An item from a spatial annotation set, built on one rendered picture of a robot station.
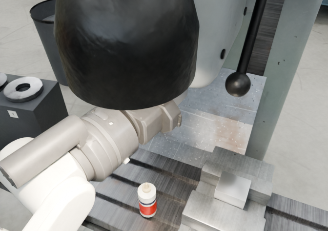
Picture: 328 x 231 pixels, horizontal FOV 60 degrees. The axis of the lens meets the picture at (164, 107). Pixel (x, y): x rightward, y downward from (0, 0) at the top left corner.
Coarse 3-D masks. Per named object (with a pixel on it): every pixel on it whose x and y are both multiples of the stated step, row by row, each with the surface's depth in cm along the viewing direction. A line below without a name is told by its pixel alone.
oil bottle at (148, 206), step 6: (144, 186) 60; (150, 186) 61; (138, 192) 61; (144, 192) 61; (150, 192) 61; (138, 198) 63; (144, 198) 60; (150, 198) 60; (144, 204) 62; (150, 204) 62; (156, 204) 65; (144, 210) 64; (150, 210) 64; (156, 210) 67; (144, 216) 66; (150, 216) 65
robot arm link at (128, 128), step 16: (96, 112) 38; (112, 112) 38; (128, 112) 40; (144, 112) 41; (160, 112) 42; (176, 112) 42; (112, 128) 37; (128, 128) 38; (144, 128) 40; (160, 128) 44; (112, 144) 36; (128, 144) 38; (144, 144) 43; (128, 160) 40
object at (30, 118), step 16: (0, 80) 72; (16, 80) 72; (32, 80) 72; (48, 80) 74; (0, 96) 69; (16, 96) 67; (32, 96) 68; (48, 96) 71; (0, 112) 69; (16, 112) 67; (32, 112) 66; (48, 112) 72; (64, 112) 79; (0, 128) 73; (16, 128) 72; (32, 128) 70; (48, 128) 73; (0, 144) 78
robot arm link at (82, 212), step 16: (80, 176) 34; (64, 192) 30; (80, 192) 31; (48, 208) 30; (64, 208) 30; (80, 208) 33; (32, 224) 30; (48, 224) 29; (64, 224) 31; (80, 224) 34
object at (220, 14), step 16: (208, 0) 27; (224, 0) 27; (240, 0) 35; (208, 16) 28; (224, 16) 29; (240, 16) 39; (208, 32) 29; (224, 32) 30; (208, 48) 30; (224, 48) 33; (208, 64) 32; (208, 80) 33
